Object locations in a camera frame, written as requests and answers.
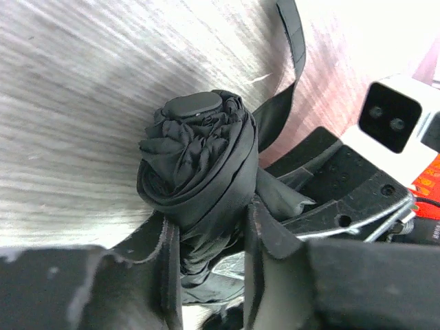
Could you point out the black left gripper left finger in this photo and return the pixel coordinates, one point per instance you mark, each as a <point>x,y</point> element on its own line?
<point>134,285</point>

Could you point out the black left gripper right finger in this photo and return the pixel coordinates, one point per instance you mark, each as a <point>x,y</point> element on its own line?
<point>335,284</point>

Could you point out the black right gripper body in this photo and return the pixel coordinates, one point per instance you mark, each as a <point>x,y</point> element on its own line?
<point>353,198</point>

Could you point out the black folding umbrella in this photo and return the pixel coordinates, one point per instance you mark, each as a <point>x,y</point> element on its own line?
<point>200,169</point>

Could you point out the red plastic shopping basket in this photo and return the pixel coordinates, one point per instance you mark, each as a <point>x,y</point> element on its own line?
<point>426,191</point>

